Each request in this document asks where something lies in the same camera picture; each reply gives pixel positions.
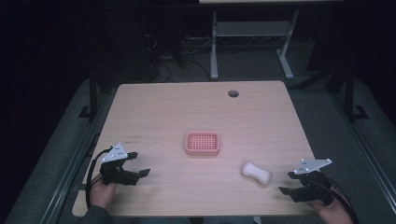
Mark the pink soap dish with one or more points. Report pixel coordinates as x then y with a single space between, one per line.
202 143

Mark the metal floor rail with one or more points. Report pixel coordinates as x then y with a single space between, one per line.
67 180
365 152

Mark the white metal desk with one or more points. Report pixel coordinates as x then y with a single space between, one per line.
252 28

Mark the black metal stand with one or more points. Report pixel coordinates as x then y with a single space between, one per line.
350 96
92 96

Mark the white soap bar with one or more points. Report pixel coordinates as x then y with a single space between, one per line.
256 173

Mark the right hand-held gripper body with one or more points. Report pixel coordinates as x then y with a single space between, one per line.
311 165

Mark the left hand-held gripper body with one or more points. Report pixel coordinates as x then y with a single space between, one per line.
115 154

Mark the person's right hand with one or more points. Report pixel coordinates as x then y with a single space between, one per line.
330 213

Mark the person's left hand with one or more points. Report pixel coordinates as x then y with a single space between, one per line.
101 193

